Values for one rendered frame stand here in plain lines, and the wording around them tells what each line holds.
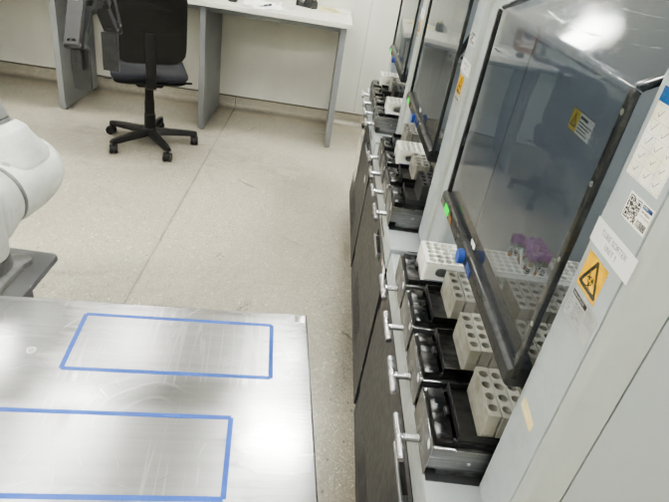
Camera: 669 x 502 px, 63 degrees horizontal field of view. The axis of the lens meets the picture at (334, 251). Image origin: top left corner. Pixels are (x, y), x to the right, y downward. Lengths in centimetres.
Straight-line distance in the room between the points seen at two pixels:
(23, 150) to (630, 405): 129
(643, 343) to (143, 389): 71
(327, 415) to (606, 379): 143
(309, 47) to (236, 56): 59
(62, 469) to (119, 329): 29
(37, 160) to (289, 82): 350
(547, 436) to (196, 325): 63
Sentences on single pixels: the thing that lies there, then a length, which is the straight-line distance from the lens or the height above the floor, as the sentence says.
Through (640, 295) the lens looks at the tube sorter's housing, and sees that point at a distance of 66.
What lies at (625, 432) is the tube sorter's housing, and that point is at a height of 102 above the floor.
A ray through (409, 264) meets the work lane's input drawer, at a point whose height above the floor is 82.
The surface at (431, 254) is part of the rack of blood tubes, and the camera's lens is 132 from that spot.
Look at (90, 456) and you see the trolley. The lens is 89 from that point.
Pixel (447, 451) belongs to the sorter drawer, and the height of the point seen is 80.
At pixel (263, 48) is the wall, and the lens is 475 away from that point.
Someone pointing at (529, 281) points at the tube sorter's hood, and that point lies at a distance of 84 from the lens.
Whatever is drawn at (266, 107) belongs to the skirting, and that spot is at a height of 4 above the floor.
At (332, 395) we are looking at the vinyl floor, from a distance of 211.
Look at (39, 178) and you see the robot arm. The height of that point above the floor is 88.
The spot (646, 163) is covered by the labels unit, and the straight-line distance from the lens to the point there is 66.
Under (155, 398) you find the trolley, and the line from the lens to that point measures 95.
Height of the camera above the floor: 151
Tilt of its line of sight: 31 degrees down
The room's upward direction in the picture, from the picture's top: 10 degrees clockwise
